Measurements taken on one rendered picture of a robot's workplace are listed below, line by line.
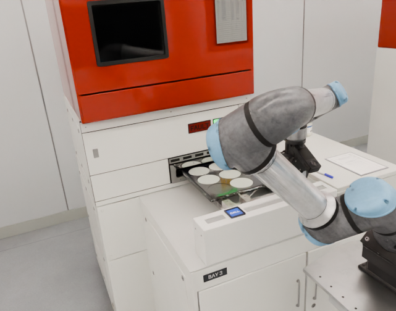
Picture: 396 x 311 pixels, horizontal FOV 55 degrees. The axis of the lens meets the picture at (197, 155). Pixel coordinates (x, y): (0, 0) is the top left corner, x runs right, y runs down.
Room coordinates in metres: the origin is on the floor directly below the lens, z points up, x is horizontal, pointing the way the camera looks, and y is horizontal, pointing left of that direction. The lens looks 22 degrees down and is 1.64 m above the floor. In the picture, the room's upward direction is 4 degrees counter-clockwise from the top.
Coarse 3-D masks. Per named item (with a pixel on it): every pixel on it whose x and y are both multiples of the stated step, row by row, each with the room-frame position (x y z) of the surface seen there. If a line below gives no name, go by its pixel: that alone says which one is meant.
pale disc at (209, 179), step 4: (204, 176) 1.60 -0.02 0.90; (208, 176) 1.60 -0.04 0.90; (212, 176) 1.59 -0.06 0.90; (216, 176) 1.59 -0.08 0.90; (200, 180) 1.56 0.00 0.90; (204, 180) 1.56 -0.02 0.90; (208, 180) 1.56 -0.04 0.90; (212, 180) 1.55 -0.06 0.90; (216, 180) 1.55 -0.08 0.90; (208, 184) 1.52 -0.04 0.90
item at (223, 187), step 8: (208, 168) 1.69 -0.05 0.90; (232, 168) 1.67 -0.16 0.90; (192, 176) 1.61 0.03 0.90; (200, 176) 1.60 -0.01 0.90; (240, 176) 1.57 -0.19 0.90; (248, 176) 1.56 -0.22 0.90; (200, 184) 1.53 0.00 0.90; (216, 184) 1.51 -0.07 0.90; (224, 184) 1.51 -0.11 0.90; (256, 184) 1.48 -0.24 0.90; (208, 192) 1.44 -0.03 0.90; (216, 192) 1.44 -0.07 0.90; (224, 192) 1.43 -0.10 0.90; (232, 192) 1.42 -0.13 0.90
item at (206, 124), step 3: (195, 123) 1.73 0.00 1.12; (198, 123) 1.73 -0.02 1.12; (201, 123) 1.74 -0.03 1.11; (204, 123) 1.74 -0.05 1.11; (207, 123) 1.75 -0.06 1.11; (189, 126) 1.71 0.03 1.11; (192, 126) 1.72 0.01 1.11; (195, 126) 1.73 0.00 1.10; (198, 126) 1.73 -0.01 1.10; (201, 126) 1.74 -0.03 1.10; (204, 126) 1.74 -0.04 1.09; (207, 126) 1.75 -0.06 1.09; (189, 129) 1.71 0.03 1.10; (192, 129) 1.72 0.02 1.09; (195, 129) 1.73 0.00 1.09; (198, 129) 1.73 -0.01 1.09; (201, 129) 1.74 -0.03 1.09; (204, 129) 1.74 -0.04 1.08; (207, 129) 1.75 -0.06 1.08
